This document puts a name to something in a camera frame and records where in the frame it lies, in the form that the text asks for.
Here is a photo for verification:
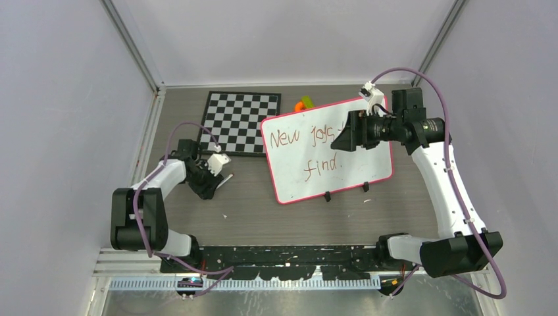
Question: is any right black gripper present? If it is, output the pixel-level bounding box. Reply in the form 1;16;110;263
332;109;403;151

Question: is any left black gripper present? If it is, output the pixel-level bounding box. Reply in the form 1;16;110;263
186;160;223;199

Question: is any pink framed whiteboard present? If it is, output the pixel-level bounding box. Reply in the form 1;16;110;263
261;97;393;205

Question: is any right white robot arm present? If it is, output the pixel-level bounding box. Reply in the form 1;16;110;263
330;84;503;278

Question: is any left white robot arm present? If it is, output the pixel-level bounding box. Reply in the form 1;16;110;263
110;139;231;273

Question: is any green block toy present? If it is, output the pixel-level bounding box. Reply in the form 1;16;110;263
300;95;315;110

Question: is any black white checkerboard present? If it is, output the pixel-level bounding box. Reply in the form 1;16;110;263
197;91;282;157

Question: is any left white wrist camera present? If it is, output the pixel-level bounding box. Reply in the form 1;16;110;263
207;145;231;176

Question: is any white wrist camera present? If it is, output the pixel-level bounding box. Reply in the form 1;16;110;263
207;145;231;176
359;81;386;116

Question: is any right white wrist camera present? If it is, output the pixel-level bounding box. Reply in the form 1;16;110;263
359;81;386;116

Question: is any orange ring toy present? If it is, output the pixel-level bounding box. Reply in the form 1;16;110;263
293;101;306;112

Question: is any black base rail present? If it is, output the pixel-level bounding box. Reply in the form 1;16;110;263
159;245;414;281

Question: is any white slotted cable duct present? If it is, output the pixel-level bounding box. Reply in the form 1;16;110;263
109;276;381;292

